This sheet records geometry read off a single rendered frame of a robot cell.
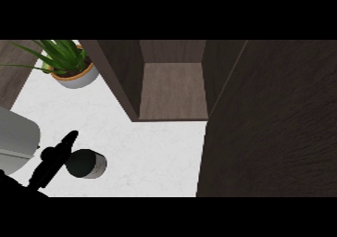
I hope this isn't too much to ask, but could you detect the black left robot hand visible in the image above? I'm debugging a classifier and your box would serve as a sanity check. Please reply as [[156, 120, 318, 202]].
[[0, 130, 82, 198]]

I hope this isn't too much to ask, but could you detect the dark green wine bottle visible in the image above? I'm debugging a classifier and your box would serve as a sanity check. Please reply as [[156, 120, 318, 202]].
[[66, 148, 109, 180]]

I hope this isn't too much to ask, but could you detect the dark wooden open cabinet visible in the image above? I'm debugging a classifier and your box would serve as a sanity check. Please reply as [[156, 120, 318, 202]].
[[79, 40, 249, 123]]

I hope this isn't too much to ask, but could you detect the dark brown cabinet door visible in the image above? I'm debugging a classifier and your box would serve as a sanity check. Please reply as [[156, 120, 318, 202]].
[[196, 40, 337, 198]]

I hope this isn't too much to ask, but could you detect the brown wooden panel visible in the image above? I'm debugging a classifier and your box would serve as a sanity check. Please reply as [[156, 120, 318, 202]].
[[0, 40, 45, 111]]

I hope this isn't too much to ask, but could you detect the green plant in white pot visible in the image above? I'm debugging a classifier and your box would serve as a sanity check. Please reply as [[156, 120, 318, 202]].
[[0, 40, 103, 90]]

